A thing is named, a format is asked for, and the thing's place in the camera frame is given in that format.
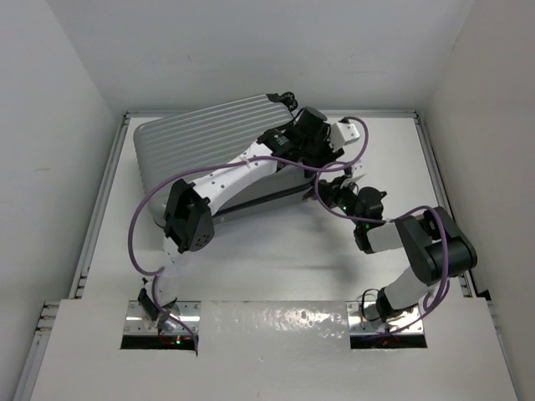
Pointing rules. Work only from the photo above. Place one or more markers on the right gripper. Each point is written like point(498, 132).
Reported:
point(330, 191)

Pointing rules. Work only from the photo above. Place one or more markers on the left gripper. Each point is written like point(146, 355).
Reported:
point(324, 135)

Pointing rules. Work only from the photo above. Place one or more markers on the grey suitcase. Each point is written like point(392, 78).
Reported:
point(214, 136)

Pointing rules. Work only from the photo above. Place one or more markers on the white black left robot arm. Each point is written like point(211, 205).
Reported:
point(192, 205)

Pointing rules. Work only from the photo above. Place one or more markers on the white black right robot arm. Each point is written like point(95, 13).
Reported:
point(435, 246)

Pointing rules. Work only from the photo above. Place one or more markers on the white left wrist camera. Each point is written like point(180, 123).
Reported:
point(342, 134)

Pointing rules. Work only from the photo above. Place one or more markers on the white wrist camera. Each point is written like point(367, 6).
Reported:
point(356, 172)
point(342, 134)

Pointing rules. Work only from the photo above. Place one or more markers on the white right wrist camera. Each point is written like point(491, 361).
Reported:
point(356, 172)

